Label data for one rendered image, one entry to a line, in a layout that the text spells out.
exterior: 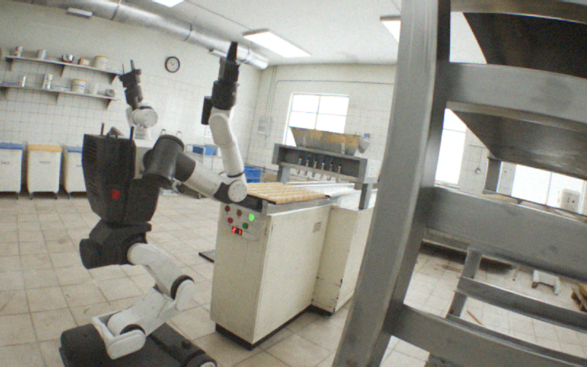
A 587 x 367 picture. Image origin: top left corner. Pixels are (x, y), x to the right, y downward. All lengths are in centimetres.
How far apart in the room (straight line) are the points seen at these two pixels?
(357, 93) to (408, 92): 563
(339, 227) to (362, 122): 382
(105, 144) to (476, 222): 97
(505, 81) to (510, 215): 9
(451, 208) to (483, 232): 3
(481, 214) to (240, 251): 144
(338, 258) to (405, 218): 188
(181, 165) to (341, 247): 135
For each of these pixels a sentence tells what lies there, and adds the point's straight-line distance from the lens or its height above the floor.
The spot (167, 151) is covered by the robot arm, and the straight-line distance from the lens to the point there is 95.
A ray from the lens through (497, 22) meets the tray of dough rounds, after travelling 30.
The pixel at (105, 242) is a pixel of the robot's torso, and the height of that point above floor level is 75.
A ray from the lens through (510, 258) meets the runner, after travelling 64.
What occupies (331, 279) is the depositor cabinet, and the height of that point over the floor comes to 33.
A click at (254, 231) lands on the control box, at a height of 75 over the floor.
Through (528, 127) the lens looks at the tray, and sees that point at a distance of 28.
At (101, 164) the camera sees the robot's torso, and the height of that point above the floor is 103.
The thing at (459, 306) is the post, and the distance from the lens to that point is 68.
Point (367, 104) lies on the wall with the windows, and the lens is 569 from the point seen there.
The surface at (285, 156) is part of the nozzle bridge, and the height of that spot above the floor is 109.
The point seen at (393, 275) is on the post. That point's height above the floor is 110.
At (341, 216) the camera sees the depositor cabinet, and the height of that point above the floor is 78.
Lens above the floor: 116
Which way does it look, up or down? 7 degrees down
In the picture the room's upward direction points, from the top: 10 degrees clockwise
